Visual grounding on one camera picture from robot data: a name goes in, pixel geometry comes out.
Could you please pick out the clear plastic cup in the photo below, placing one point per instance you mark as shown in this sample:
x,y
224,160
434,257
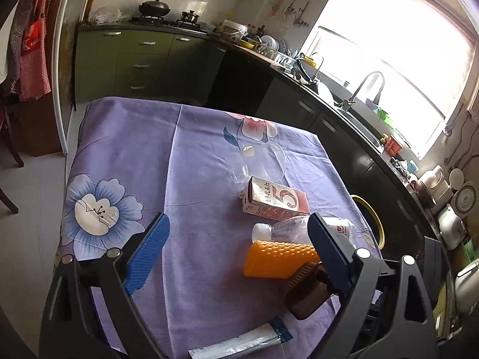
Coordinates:
x,y
264,160

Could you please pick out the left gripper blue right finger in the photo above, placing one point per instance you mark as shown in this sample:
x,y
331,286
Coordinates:
x,y
337,254

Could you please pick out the orange bumpy foam pad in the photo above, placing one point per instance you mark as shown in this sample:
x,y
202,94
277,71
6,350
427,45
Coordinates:
x,y
277,260

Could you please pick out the red checked apron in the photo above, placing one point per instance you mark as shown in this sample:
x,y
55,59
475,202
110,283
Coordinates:
x,y
27,76

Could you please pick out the black wok on stove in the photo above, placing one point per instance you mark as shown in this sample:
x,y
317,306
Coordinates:
x,y
155,8

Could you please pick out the red cup on counter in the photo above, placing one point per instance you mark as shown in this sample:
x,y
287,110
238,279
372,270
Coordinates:
x,y
392,146

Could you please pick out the small steel pot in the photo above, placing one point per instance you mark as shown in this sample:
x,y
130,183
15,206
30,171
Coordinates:
x,y
189,17

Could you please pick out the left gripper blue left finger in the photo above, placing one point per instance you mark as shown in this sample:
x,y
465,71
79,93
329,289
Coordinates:
x,y
145,255

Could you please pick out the red white milk carton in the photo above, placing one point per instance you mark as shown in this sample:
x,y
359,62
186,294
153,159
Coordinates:
x,y
273,201

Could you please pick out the purple floral tablecloth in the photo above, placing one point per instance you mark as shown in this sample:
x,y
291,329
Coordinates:
x,y
137,158

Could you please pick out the white dish rack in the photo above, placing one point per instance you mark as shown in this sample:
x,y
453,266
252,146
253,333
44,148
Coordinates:
x,y
270,49

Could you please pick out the clear plastic water bottle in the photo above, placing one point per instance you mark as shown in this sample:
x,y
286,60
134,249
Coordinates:
x,y
295,230

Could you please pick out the yellow rimmed trash bin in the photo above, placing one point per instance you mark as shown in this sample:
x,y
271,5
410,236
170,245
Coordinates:
x,y
372,218

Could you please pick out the brown plastic tray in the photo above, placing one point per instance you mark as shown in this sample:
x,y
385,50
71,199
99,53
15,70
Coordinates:
x,y
307,290

